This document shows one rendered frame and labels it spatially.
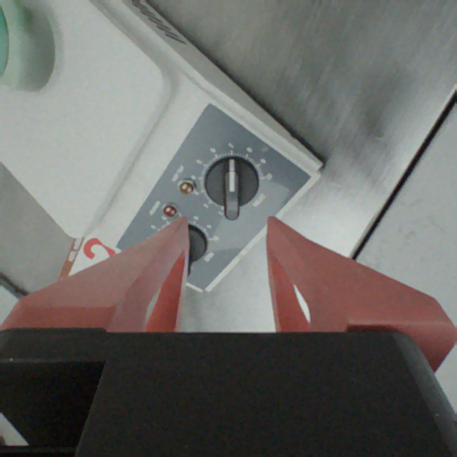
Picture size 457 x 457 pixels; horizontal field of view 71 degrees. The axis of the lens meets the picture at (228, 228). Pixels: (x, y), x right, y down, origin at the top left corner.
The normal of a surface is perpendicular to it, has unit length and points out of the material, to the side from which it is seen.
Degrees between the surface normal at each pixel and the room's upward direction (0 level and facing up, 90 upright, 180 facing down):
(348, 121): 0
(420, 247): 0
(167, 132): 30
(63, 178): 0
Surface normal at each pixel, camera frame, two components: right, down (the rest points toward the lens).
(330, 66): -0.41, 0.26
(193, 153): 0.00, 0.58
